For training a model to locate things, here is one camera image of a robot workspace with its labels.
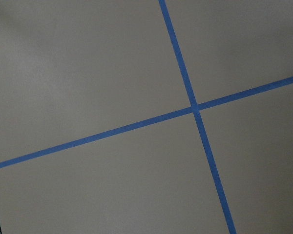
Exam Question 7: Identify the blue tape line crossing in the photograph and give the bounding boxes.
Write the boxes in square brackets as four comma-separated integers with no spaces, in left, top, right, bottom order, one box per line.
[159,0,236,234]

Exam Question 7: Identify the blue tape line long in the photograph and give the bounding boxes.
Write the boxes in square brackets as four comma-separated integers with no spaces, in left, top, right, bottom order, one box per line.
[0,77,293,169]

